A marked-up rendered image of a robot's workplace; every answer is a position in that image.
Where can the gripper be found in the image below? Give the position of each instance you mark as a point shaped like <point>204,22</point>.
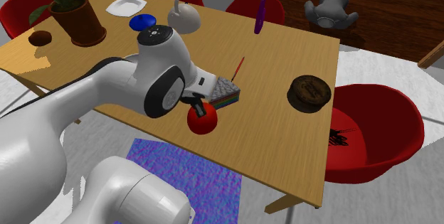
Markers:
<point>189,99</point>

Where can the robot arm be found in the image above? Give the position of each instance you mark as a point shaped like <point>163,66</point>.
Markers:
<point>104,88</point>

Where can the red apple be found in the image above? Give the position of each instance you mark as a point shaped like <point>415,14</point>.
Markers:
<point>204,124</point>

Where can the rainbow cake slice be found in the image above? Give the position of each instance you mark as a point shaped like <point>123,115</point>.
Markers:
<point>227,93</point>

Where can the red pen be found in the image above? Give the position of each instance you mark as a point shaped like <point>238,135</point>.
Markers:
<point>238,68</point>

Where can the wooden table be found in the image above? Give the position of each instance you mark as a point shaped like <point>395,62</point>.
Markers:
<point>277,140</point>

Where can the white teapot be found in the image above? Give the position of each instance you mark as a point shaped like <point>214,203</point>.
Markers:
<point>184,18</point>

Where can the blue round lid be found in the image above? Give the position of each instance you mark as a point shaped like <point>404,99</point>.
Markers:
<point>142,22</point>

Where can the dark brown round cake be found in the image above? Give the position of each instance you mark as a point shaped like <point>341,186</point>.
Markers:
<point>308,93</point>

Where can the purple knife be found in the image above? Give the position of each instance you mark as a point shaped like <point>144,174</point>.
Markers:
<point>260,13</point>

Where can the white plate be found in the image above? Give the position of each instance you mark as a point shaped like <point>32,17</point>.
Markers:
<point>125,6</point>

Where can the potted plant in brown pot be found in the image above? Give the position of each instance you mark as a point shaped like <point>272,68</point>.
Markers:
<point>78,20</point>

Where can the grey figure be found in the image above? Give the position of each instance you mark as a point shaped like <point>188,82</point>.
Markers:
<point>331,10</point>

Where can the small brown bowl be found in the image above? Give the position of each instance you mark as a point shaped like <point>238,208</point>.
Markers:
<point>40,38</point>

